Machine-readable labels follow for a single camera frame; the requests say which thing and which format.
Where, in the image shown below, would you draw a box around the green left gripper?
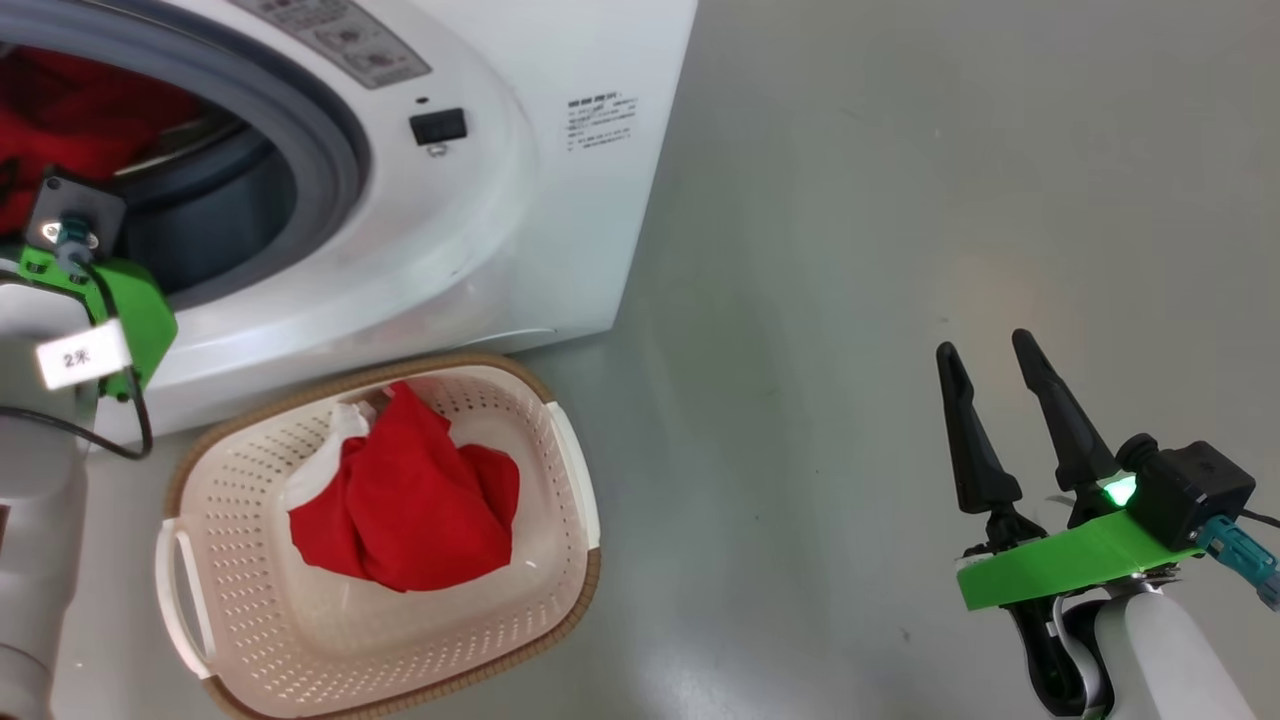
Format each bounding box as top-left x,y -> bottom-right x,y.
18,245 -> 179,401

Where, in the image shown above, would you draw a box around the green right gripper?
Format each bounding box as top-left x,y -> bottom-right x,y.
936,328 -> 1201,716

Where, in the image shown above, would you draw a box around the white garment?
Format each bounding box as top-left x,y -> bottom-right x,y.
283,402 -> 376,511

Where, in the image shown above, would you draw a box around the cream perforated laundry basket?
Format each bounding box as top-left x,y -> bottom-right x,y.
155,352 -> 603,720

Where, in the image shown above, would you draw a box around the white front-load washing machine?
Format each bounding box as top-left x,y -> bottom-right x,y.
0,0 -> 699,446

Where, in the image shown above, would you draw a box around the white cable tag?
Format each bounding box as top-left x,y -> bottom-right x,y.
37,320 -> 133,391

